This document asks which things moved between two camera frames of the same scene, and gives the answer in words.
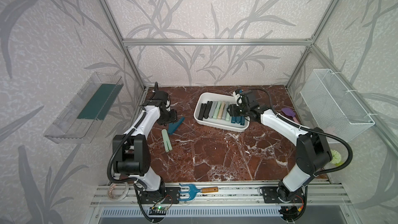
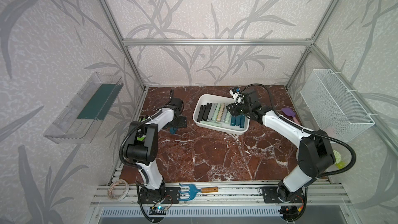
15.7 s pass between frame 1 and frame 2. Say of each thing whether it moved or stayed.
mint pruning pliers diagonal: stayed
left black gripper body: moved
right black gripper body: stayed
